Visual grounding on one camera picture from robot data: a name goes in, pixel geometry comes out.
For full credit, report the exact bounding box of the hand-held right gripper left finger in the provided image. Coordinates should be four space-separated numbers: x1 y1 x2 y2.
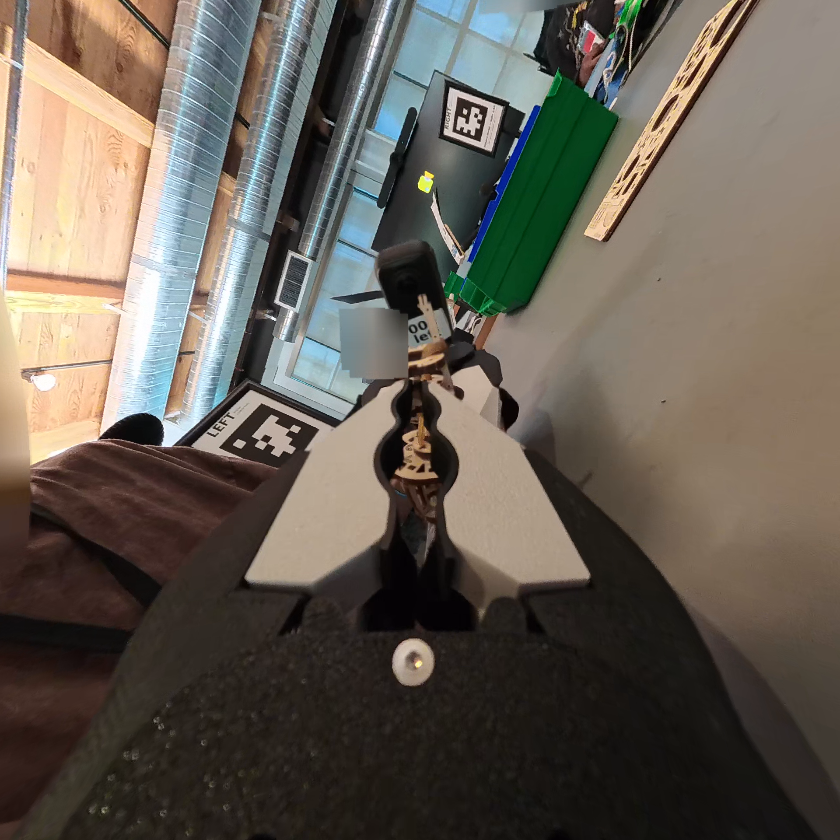
245 383 403 593

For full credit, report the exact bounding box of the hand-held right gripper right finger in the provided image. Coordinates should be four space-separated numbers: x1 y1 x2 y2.
424 382 591 615

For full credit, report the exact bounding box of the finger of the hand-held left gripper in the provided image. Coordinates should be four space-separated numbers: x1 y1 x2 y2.
451 365 505 429

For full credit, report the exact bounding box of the long thin wooden rod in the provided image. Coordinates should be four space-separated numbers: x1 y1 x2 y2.
417 294 462 400

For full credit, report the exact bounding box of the wooden model assembly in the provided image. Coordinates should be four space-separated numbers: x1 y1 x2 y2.
390 341 460 527

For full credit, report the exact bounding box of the wooden sheet of model parts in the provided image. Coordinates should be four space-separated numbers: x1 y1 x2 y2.
583 0 766 244

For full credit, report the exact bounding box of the black framed window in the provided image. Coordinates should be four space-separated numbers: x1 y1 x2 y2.
289 0 559 403

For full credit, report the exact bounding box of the black box with marker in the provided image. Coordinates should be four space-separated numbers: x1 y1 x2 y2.
371 69 527 278

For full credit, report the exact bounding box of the framed white tag board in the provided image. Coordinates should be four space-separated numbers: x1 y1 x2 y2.
174 381 343 471

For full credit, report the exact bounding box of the white air vent grille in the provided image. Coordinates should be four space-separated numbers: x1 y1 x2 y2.
272 252 315 311

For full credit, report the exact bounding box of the blue plastic bin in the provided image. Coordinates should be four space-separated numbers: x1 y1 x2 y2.
458 104 543 304

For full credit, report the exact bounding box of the green plastic bin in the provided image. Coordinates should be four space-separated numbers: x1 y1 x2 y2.
444 69 620 317

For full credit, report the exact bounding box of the white printed tag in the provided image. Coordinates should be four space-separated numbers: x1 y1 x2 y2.
438 81 510 159

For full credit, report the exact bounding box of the black rounded object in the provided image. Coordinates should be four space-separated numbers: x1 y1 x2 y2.
98 413 165 445

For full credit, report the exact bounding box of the person's brown shirt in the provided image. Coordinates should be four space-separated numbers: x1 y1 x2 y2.
0 438 280 808

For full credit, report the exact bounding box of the grey metal conduit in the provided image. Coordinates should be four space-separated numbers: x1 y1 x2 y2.
0 0 31 291

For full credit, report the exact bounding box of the black elongated handle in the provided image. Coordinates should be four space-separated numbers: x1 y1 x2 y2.
378 108 420 210

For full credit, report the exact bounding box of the narrow silver ventilation duct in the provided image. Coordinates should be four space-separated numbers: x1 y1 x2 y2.
272 0 405 342

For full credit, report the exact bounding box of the medium silver ventilation duct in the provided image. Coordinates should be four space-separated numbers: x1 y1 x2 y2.
180 0 340 421

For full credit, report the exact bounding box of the black lanyard strap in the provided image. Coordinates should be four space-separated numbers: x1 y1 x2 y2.
0 502 165 654

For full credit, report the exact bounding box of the wide silver ventilation duct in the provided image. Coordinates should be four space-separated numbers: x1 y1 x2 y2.
98 0 265 427

